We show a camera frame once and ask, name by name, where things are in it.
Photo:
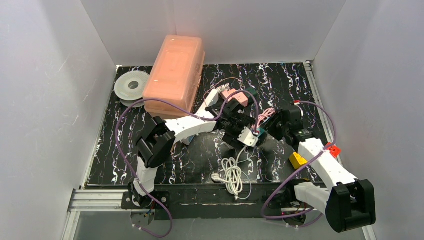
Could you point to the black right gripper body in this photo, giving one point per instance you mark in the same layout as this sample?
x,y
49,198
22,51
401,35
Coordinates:
x,y
274,122

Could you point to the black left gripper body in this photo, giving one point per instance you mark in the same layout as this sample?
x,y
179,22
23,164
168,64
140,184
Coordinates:
x,y
230,108

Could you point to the teal power strip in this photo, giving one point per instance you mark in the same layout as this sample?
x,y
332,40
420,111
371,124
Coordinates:
x,y
260,131

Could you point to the yellow cube socket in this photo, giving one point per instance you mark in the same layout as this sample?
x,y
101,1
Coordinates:
x,y
297,161

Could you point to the pink plastic storage box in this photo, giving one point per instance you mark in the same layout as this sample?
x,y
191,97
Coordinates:
x,y
177,71

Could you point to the red cube socket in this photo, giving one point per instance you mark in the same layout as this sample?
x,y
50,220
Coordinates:
x,y
333,149

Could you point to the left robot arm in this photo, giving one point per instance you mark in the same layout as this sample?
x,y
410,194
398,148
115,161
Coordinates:
x,y
155,143

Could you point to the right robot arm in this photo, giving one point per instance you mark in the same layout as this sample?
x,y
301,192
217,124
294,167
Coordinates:
x,y
347,202

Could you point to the pink cube socket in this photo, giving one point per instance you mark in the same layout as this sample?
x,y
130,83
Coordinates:
x,y
241,98

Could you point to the dark green cube socket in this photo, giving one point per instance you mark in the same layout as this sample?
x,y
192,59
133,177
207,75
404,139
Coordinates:
x,y
252,94

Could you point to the white three pin plug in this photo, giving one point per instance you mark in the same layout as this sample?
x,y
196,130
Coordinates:
x,y
216,178

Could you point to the grey filament spool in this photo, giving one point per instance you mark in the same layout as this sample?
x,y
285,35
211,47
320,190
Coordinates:
x,y
130,86

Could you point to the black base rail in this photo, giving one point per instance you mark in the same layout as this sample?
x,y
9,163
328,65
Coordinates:
x,y
211,201

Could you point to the aluminium frame rail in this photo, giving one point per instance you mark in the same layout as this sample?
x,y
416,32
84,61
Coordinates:
x,y
327,126

